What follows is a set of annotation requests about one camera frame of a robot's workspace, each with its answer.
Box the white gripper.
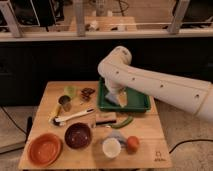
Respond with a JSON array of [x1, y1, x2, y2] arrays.
[[105, 79, 127, 107]]

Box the dark red grapes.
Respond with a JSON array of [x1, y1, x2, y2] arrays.
[[80, 88, 95, 102]]

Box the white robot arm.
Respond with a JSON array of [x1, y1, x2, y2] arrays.
[[97, 46, 213, 123]]

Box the dark maroon bowl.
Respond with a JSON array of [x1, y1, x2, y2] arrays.
[[64, 122, 92, 149]]

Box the orange red bowl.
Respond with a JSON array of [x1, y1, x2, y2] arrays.
[[27, 133, 62, 167]]

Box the grey blue sponge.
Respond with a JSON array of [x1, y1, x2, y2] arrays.
[[105, 93, 117, 104]]

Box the green plastic tray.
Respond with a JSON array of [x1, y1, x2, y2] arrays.
[[97, 78, 151, 113]]

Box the wooden block brush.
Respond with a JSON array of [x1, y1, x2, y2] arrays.
[[96, 112, 117, 124]]

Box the grey blue cloth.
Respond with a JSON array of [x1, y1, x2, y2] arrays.
[[108, 130, 126, 146]]

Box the orange fruit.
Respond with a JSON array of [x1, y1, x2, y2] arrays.
[[126, 136, 140, 152]]

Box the white cup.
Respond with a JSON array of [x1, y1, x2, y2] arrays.
[[102, 138, 121, 158]]

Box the light green cup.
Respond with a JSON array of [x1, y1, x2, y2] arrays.
[[64, 86, 77, 98]]

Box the metal cup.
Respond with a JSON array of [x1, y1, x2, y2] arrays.
[[58, 95, 71, 112]]

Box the yellow corn cob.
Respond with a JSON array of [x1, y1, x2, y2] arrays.
[[49, 104, 61, 121]]

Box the white handled brush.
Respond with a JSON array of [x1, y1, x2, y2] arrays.
[[53, 109, 93, 126]]

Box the black cable on floor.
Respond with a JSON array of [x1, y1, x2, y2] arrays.
[[168, 138, 213, 155]]

